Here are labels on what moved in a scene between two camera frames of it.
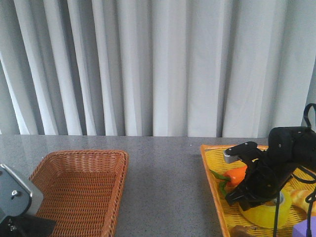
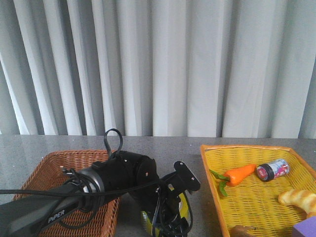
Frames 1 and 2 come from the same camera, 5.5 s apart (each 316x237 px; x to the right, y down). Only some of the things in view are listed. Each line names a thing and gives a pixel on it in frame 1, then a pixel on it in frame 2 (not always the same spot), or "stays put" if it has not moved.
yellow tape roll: [263, 216] to [184, 210]
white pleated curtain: [175, 68] stays put
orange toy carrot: [231, 177] stays put
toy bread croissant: [298, 198] stays put
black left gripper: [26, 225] to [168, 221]
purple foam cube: [300, 229] stays put
